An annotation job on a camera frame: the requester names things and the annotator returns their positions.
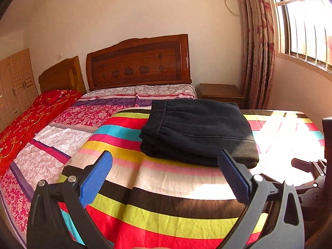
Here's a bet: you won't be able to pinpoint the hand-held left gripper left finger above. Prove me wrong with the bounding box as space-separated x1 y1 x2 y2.
26 150 115 249

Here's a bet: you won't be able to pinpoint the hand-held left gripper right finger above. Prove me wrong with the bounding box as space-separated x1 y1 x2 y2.
215 149 305 249

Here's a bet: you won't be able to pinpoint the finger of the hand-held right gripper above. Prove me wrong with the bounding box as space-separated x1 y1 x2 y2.
296 181 328 207
291 158 328 178

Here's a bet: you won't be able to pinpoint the black pants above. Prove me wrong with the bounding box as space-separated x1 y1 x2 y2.
139 100 260 168

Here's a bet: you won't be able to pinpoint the pink floral bed sheet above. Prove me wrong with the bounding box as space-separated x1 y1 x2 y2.
0 84 196 239

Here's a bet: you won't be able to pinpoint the rainbow striped blanket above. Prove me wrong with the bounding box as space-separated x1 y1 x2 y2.
57 106 326 249

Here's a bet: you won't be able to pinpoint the wooden nightstand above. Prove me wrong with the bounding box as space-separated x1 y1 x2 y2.
199 83 245 109

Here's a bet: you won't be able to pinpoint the red embroidered quilt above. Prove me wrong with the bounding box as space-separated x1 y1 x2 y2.
0 89 83 177

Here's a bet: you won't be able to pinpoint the floral curtain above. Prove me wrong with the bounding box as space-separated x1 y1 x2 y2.
237 0 275 111

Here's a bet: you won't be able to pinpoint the barred window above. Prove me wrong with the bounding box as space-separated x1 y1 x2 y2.
270 0 332 73

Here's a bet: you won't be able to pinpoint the light brown wooden headboard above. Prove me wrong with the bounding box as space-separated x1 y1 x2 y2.
38 56 87 95

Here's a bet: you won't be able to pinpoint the light wooden wardrobe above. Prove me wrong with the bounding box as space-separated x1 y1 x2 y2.
0 48 39 133

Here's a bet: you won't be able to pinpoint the dark carved wooden headboard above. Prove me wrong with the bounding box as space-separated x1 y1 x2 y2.
86 34 192 92

